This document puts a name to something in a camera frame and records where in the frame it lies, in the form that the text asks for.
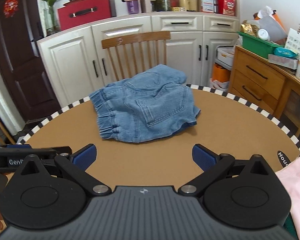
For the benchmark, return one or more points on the grey flat box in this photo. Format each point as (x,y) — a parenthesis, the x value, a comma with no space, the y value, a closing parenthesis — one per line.
(282,62)

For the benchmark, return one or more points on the red storage box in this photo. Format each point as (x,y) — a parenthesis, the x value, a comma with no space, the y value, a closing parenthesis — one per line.
(85,12)

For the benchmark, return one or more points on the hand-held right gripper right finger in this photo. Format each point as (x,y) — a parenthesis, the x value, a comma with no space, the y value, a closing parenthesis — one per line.
(202,158)

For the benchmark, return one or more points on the wooden dresser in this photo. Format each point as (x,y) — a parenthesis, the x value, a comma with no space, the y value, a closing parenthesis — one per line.
(260,80)

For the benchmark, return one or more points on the yellow jars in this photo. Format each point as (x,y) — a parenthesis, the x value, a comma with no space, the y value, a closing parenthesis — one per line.
(188,2)

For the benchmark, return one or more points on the orange packet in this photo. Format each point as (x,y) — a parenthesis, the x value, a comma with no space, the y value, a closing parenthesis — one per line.
(258,16)

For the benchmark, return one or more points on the cream cabinet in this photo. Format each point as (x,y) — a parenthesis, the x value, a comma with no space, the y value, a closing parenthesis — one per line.
(72,62)

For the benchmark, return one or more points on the pink and white box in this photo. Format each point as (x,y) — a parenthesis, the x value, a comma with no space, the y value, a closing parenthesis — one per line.
(207,3)

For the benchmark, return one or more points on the white storage cart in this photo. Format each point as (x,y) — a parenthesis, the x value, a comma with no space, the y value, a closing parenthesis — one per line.
(225,55)

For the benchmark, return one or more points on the white picture card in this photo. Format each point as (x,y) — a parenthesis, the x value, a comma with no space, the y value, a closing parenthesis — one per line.
(296,41)

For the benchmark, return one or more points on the red printed box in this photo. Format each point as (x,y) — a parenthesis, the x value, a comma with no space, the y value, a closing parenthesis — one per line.
(227,4)

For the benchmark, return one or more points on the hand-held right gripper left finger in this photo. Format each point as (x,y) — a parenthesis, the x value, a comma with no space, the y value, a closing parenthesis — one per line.
(83,157)

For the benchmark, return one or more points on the gold foil packet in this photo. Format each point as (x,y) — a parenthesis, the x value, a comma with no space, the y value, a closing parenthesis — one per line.
(248,28)

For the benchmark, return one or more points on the purple water bottle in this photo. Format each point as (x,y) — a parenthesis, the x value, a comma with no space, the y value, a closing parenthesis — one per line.
(133,6)

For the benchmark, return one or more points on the blue denim shorts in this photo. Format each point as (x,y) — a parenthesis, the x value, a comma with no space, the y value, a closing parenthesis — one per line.
(145,105)

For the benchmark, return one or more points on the dark wooden door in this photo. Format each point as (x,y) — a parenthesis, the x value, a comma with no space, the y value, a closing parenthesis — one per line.
(22,80)

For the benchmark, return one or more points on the green plastic bin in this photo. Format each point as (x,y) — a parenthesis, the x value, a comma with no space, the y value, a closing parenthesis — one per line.
(257,45)

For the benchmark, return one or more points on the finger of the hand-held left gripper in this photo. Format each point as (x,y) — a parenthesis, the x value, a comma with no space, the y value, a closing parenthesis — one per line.
(55,150)
(17,146)

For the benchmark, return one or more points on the glass vase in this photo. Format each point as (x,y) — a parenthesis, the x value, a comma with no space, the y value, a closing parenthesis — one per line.
(51,21)

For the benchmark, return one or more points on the white round jar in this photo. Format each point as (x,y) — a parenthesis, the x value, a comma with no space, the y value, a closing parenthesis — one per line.
(263,35)

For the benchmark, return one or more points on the red door ornament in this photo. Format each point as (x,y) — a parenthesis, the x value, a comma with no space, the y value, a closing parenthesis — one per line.
(10,6)

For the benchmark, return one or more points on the teal packet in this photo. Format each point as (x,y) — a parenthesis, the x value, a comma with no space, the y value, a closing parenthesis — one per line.
(286,52)

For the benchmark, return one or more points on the orange bag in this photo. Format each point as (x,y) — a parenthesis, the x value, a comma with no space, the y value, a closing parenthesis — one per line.
(221,73)

